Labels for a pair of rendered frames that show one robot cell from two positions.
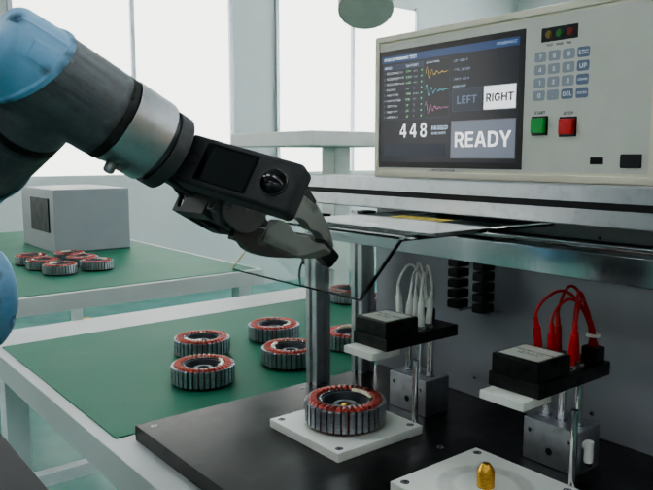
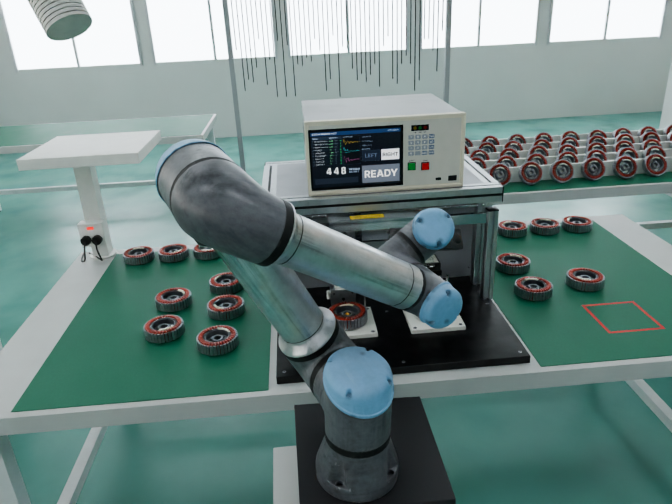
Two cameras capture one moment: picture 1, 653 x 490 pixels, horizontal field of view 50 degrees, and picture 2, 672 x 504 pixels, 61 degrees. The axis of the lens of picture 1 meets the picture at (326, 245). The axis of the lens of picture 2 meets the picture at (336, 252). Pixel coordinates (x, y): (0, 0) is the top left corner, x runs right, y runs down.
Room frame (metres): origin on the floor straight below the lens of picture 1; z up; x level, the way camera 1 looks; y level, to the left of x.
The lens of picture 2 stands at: (0.14, 1.14, 1.61)
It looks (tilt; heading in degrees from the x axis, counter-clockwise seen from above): 24 degrees down; 305
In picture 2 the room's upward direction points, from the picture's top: 3 degrees counter-clockwise
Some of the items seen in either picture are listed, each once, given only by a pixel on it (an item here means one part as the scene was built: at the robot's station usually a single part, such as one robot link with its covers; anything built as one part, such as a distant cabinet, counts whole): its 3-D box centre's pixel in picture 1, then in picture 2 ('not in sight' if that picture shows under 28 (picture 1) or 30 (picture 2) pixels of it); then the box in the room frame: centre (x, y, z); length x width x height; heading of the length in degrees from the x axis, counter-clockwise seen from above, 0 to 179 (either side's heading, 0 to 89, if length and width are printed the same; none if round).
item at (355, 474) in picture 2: not in sight; (357, 448); (0.58, 0.47, 0.87); 0.15 x 0.15 x 0.10
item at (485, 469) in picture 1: (485, 474); not in sight; (0.74, -0.18, 0.80); 0.02 x 0.02 x 0.03
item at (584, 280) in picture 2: not in sight; (585, 279); (0.43, -0.64, 0.77); 0.11 x 0.11 x 0.04
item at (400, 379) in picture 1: (418, 389); (342, 292); (1.02, -0.14, 0.80); 0.08 x 0.05 x 0.06; 39
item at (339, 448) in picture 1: (345, 426); (347, 323); (0.93, -0.03, 0.78); 0.15 x 0.15 x 0.01; 39
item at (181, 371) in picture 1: (203, 370); (217, 339); (1.20, 0.22, 0.77); 0.11 x 0.11 x 0.04
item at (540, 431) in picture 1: (560, 439); not in sight; (0.83, -0.29, 0.80); 0.08 x 0.05 x 0.06; 39
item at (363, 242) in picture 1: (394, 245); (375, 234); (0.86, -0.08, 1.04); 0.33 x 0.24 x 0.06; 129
